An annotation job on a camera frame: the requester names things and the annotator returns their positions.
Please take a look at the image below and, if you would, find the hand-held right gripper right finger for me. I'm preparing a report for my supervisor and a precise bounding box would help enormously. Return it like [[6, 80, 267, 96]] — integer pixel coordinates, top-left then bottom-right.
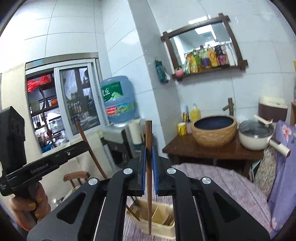
[[151, 146, 271, 241]]

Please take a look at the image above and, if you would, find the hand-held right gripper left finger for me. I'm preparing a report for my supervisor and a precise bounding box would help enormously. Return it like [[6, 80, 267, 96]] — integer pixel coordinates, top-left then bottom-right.
[[26, 146, 147, 241]]

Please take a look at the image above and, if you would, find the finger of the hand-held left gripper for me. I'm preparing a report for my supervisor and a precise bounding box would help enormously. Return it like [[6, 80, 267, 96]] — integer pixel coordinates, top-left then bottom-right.
[[54, 142, 90, 166]]

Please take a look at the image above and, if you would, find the brown wooden chopstick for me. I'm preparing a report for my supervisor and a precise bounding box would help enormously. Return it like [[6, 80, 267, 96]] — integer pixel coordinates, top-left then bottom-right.
[[126, 207, 139, 219], [145, 120, 153, 235], [129, 210, 141, 222], [76, 122, 109, 180]]

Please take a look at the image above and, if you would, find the beige plastic utensil holder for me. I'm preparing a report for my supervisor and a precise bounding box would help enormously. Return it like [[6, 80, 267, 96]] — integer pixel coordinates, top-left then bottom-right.
[[125, 198, 176, 240]]

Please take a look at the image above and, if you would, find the person's left hand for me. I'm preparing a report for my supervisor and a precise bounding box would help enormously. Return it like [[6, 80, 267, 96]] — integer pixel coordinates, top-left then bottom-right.
[[9, 182, 51, 232]]

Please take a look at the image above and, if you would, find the wooden chair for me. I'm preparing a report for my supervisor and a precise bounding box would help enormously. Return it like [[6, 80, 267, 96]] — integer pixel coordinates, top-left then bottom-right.
[[63, 171, 90, 190]]

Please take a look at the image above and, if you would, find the white paper roll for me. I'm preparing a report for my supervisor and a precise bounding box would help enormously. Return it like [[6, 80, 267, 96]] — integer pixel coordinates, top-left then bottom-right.
[[128, 118, 143, 146]]

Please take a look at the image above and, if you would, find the water dispenser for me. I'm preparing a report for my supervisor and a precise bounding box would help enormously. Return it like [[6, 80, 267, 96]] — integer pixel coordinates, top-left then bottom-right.
[[102, 122, 141, 163]]

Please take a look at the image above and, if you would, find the dark wooden side table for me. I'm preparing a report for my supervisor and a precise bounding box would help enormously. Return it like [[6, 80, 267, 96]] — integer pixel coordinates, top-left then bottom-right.
[[162, 133, 265, 179]]

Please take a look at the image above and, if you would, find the window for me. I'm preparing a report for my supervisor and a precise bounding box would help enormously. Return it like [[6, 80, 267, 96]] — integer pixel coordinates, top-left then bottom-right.
[[25, 53, 109, 154]]

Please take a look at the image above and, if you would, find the yellow soap pump bottle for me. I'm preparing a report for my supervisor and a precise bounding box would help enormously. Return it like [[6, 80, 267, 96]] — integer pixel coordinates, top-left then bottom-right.
[[190, 103, 201, 123]]

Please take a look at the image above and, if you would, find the woven pattern basin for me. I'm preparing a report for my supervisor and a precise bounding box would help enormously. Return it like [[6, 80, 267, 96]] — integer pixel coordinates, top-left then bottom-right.
[[191, 115, 238, 147]]

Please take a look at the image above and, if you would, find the blue water jug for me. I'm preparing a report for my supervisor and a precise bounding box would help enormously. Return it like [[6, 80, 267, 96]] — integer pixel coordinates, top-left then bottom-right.
[[100, 76, 137, 127]]

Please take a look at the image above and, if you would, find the green hanging packet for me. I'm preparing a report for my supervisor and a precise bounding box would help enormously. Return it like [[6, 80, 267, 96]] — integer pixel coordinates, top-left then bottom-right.
[[155, 60, 171, 84]]

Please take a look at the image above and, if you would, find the bamboo style faucet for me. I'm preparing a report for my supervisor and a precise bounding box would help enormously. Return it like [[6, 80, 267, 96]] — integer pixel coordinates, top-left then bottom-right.
[[222, 97, 234, 116]]

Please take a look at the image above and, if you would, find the white pot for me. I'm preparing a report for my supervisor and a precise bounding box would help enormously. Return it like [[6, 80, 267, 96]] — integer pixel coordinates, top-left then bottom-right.
[[238, 119, 291, 158]]

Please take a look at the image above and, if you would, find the glass pot lid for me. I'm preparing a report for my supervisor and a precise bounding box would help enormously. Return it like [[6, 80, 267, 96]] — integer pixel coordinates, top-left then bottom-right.
[[239, 119, 274, 138]]

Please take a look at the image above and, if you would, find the grey paisley cushion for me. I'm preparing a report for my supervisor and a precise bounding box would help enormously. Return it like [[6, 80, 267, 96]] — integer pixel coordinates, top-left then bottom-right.
[[253, 145, 278, 197]]

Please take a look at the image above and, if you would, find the white rice paddle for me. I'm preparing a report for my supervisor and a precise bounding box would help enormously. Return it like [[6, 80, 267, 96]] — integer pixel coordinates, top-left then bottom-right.
[[253, 114, 273, 127]]

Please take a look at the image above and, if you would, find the row of colourful bottles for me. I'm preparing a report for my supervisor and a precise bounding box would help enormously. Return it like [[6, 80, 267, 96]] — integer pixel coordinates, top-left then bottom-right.
[[183, 44, 230, 74]]

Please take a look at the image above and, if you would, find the wooden framed mirror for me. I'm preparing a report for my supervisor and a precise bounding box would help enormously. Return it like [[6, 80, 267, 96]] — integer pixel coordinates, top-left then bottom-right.
[[161, 13, 248, 81]]

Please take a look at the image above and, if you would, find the purple floral cloth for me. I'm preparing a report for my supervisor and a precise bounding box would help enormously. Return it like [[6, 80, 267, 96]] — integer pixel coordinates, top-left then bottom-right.
[[267, 119, 296, 239]]

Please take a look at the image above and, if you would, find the brown rice cooker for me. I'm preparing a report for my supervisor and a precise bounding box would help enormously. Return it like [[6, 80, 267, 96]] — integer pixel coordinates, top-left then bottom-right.
[[258, 96, 288, 123]]

